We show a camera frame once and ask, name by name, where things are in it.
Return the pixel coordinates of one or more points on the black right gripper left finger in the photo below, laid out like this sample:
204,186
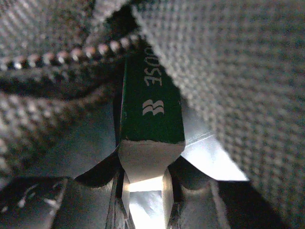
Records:
86,202

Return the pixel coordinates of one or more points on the black student backpack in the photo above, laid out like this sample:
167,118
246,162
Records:
239,63

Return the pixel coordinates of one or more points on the green coin book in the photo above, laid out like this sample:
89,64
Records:
151,128

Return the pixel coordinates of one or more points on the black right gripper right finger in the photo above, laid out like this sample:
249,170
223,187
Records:
196,201

